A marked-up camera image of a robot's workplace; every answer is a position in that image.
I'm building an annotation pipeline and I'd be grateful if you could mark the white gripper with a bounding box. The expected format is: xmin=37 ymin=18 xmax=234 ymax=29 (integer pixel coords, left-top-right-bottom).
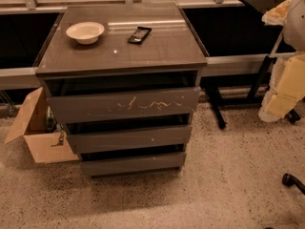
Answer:
xmin=258 ymin=0 xmax=305 ymax=122

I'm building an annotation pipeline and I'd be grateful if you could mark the grey bottom drawer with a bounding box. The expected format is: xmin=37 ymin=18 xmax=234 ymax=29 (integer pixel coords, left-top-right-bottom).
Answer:
xmin=80 ymin=152 xmax=186 ymax=177

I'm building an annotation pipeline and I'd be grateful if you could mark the grey drawer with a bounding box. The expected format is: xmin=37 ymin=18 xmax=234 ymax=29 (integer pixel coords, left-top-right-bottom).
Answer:
xmin=80 ymin=152 xmax=186 ymax=177
xmin=67 ymin=126 xmax=192 ymax=154
xmin=48 ymin=87 xmax=200 ymax=123

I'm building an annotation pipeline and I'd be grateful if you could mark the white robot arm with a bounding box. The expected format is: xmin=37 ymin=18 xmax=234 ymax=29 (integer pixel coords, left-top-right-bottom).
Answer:
xmin=258 ymin=0 xmax=305 ymax=122

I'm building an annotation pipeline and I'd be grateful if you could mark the grey drawer cabinet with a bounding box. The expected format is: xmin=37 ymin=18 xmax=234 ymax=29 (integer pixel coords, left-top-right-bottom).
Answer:
xmin=36 ymin=3 xmax=206 ymax=164

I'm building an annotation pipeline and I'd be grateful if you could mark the grey middle drawer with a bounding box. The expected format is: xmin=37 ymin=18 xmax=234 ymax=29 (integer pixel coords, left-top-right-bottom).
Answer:
xmin=67 ymin=126 xmax=192 ymax=154

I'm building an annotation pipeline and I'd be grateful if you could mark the grey top drawer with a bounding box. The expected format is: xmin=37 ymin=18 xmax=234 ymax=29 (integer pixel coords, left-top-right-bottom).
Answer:
xmin=48 ymin=87 xmax=200 ymax=123

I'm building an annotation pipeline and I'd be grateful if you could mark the open cardboard box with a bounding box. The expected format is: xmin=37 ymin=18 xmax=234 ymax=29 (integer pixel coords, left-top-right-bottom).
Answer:
xmin=5 ymin=88 xmax=78 ymax=163

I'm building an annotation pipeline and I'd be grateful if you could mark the black chair caster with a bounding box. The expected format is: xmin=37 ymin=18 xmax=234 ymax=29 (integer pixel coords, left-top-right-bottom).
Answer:
xmin=282 ymin=174 xmax=305 ymax=195

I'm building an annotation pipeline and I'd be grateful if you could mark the black side table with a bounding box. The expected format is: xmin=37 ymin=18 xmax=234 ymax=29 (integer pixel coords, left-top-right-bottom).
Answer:
xmin=202 ymin=0 xmax=294 ymax=129

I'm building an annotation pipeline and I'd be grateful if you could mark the black remote control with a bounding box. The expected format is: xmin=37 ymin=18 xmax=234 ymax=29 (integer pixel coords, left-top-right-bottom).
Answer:
xmin=128 ymin=27 xmax=152 ymax=44

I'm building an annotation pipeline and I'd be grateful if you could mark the white bowl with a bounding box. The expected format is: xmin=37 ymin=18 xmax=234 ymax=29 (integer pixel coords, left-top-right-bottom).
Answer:
xmin=66 ymin=22 xmax=105 ymax=45

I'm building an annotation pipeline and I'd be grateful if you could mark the green bottle in box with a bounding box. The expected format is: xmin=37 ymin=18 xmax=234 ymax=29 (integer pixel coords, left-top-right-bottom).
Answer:
xmin=46 ymin=108 xmax=56 ymax=132

